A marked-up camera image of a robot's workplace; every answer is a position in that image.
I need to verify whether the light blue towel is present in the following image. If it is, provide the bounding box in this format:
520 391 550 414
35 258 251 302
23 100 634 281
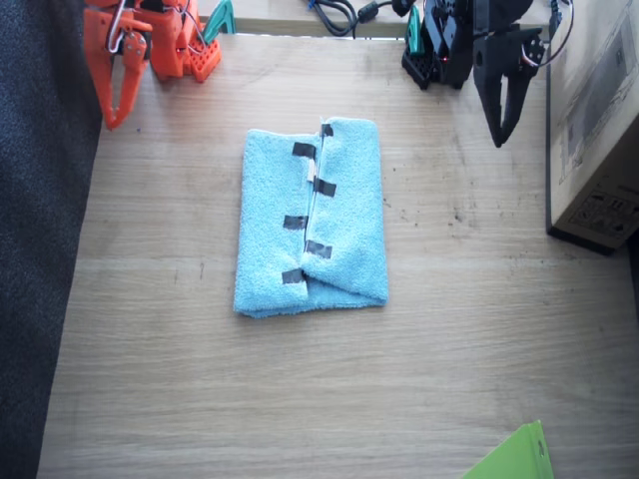
233 116 389 319

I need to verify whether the cardboard box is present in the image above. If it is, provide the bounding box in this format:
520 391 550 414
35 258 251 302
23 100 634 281
545 0 639 256

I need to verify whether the green table clamp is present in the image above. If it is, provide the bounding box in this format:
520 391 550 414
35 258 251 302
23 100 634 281
406 4 425 56
201 0 236 45

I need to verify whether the dark grey fabric couch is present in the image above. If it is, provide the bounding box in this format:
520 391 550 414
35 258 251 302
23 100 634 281
0 0 104 479

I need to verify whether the orange gripper servo wire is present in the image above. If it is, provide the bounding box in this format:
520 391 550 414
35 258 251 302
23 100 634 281
102 0 131 54

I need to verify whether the black gripper servo wire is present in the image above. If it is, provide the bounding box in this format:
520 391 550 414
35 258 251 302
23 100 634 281
521 0 575 69

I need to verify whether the black cable with ferrite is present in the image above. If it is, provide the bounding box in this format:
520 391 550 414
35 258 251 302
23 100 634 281
351 0 400 39

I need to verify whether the black looped cable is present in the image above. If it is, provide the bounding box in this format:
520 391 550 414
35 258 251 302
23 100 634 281
302 0 358 37

